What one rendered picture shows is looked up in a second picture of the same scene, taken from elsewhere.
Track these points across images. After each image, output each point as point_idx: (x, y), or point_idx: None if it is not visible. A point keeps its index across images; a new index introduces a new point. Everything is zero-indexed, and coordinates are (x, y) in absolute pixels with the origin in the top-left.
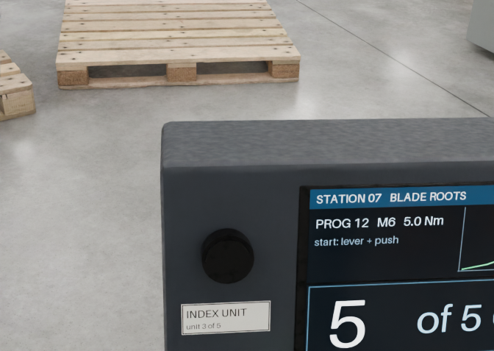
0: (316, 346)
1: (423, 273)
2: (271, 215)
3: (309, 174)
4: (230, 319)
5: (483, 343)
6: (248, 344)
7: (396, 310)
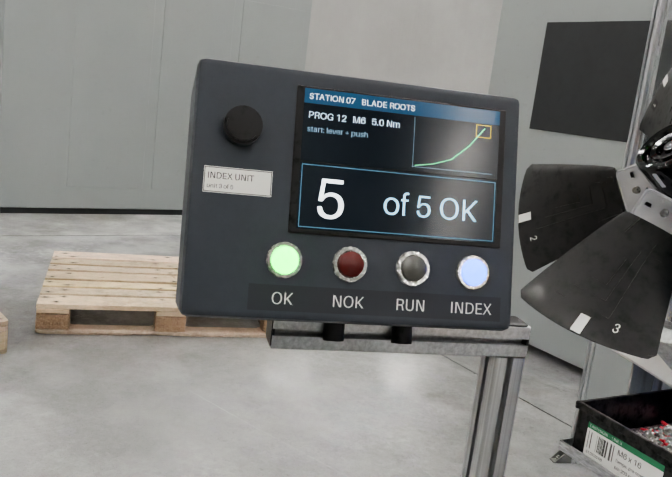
0: (306, 215)
1: (386, 164)
2: (276, 104)
3: (304, 77)
4: (241, 183)
5: (433, 229)
6: (253, 206)
7: (367, 192)
